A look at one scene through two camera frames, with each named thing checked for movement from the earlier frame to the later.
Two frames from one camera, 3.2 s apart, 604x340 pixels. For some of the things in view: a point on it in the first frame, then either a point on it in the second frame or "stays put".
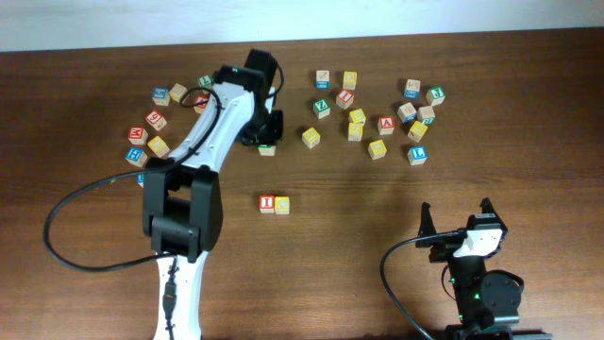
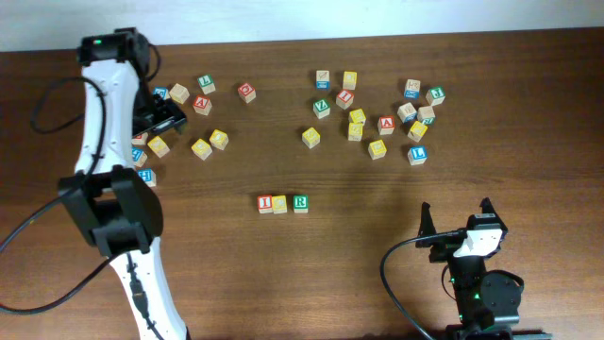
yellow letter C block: [282, 205] stays put
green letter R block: [267, 150] → [300, 203]
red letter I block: [344, 98] stays put
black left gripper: [273, 137] → [174, 117]
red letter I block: [267, 203] stays put
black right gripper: [444, 248] stays put
